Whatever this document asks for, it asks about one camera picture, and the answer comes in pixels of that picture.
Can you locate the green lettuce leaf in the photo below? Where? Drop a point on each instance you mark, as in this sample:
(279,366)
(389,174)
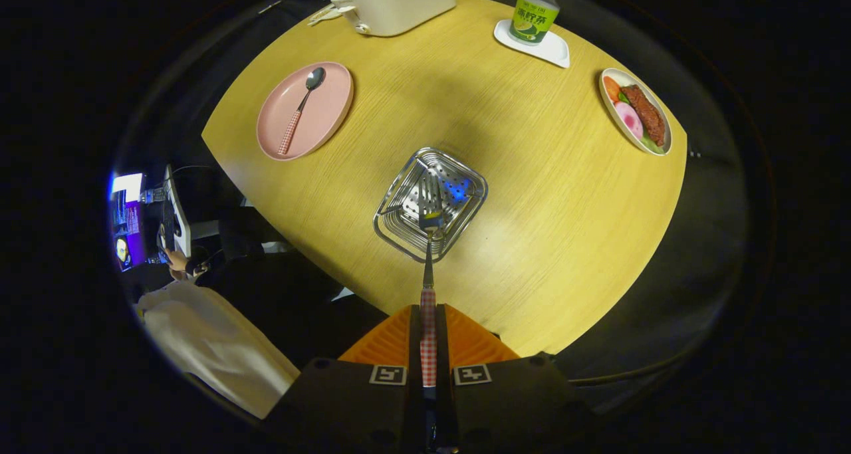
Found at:
(653,145)

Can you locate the orange food slice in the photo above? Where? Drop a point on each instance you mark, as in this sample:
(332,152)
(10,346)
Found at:
(611,88)

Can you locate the pink round food slice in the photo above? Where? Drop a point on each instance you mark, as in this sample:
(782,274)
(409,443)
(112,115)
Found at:
(628,120)

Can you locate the divided seasoning dish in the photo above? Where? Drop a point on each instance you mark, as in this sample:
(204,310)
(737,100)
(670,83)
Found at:
(322,15)

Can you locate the pink round plate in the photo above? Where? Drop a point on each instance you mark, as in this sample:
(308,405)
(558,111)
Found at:
(322,118)

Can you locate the brown meat slab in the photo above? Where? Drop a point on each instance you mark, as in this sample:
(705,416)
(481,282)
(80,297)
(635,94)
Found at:
(643,112)

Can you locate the white device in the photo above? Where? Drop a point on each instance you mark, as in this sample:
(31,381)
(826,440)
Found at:
(178,215)

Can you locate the person's white clothing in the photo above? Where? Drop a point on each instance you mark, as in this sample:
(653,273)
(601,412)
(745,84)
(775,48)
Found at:
(213,347)

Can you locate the perforated metal basket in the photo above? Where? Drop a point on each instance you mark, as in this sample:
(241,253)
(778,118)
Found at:
(399,221)

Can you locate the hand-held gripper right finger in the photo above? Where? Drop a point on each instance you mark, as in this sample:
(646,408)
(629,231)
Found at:
(443,347)

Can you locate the white square coaster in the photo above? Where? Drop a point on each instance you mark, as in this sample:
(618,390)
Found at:
(552,48)

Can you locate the white toaster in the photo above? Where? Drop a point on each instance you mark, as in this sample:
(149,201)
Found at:
(399,8)

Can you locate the lit monitor screen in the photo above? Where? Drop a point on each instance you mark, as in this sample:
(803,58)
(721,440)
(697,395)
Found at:
(126,221)

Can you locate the white oval food plate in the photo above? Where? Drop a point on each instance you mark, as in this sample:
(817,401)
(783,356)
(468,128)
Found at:
(608,112)

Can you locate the green label drink bottle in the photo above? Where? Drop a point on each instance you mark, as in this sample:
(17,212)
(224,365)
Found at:
(532,16)

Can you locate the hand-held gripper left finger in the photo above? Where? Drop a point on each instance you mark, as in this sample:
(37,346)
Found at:
(415,347)

